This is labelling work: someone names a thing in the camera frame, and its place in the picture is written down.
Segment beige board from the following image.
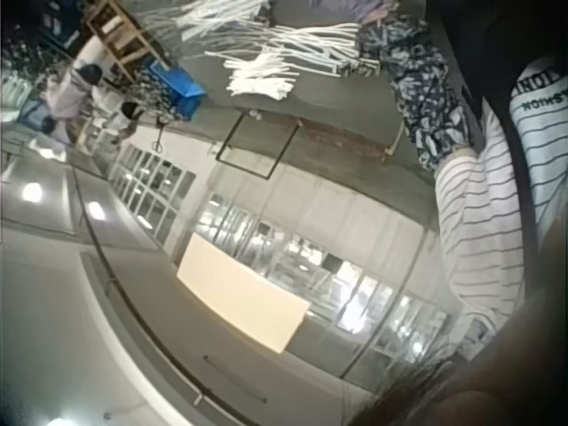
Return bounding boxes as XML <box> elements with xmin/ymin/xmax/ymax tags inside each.
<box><xmin>176</xmin><ymin>232</ymin><xmax>312</xmax><ymax>355</ymax></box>

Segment bundle of short white strips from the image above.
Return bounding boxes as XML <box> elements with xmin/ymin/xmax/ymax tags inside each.
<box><xmin>223</xmin><ymin>51</ymin><xmax>297</xmax><ymax>103</ymax></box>

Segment blue plastic crate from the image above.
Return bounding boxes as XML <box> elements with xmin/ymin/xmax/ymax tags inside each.
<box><xmin>148</xmin><ymin>59</ymin><xmax>208</xmax><ymax>122</ymax></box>

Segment pile of long white strips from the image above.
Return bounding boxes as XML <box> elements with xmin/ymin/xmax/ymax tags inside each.
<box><xmin>175</xmin><ymin>0</ymin><xmax>383</xmax><ymax>80</ymax></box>

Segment wooden rack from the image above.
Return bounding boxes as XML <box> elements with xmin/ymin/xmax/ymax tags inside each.
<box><xmin>83</xmin><ymin>0</ymin><xmax>168</xmax><ymax>85</ymax></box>

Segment heap of dark patterned goods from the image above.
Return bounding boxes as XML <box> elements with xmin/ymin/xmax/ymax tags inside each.
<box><xmin>0</xmin><ymin>0</ymin><xmax>90</xmax><ymax>77</ymax></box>

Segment black metal frame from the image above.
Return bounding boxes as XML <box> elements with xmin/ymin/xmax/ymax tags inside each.
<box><xmin>215</xmin><ymin>110</ymin><xmax>302</xmax><ymax>181</ymax></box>

